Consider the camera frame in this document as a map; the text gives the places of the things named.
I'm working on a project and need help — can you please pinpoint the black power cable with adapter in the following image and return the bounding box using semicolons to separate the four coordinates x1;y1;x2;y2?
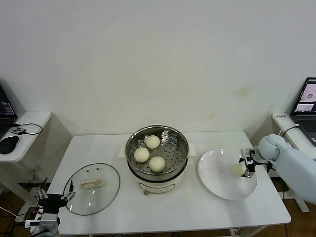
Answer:
281;124;301;138

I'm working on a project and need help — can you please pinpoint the small black usb device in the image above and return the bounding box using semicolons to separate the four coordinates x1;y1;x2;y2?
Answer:
9;126;27;135

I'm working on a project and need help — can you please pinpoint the stainless steel steamer basket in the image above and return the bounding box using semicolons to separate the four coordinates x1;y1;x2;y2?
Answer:
118;125;198;175

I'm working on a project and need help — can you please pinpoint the white floor cable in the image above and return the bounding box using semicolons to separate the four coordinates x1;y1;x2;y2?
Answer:
0;206;28;223

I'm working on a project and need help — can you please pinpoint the white steamed baozi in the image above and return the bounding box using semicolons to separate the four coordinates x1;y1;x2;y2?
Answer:
149;157;166;173
144;135;160;149
232;163;246;176
134;147;151;163

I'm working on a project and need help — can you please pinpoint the cream electric cooking pot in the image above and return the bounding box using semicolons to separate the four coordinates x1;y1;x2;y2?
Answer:
127;158;195;196

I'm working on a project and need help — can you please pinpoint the black floor cable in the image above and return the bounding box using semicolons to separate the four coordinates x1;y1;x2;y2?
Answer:
0;196;15;218

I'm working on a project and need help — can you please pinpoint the white side desk with label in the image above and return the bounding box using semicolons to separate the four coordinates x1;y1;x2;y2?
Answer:
271;113;316;213

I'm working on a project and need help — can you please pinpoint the glass lid with cream handle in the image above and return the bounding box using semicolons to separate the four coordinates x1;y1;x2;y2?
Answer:
63;162;121;216

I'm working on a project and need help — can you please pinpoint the grey laptop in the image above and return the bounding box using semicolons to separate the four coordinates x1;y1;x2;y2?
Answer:
290;78;316;145

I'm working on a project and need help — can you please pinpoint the black looped usb cable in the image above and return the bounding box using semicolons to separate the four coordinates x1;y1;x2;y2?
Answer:
11;122;44;136

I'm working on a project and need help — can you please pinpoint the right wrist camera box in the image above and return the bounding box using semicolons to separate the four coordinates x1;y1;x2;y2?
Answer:
241;147;255;174

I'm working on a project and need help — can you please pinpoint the white round plate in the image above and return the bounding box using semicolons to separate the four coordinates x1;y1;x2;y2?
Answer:
198;149;258;201

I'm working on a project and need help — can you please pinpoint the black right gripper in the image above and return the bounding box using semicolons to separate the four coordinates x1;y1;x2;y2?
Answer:
237;150;267;179

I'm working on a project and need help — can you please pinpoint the black laptop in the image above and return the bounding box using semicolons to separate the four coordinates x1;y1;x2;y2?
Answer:
0;81;19;140

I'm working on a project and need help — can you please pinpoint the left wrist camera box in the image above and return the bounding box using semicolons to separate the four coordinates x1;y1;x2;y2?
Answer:
24;214;59;228

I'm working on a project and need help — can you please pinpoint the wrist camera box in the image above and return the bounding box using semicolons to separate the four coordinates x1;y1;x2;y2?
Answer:
241;147;255;174
24;214;59;228

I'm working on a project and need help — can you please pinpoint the black computer mouse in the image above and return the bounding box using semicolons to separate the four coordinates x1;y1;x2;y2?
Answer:
0;135;20;155

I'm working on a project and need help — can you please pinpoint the white laptop cable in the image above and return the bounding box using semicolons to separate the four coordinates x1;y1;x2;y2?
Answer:
277;124;300;137

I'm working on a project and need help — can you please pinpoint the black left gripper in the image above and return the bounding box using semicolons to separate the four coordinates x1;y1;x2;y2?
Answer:
34;177;76;215

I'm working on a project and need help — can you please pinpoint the white side desk with mouse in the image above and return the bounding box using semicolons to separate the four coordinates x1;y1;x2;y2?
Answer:
0;111;53;222

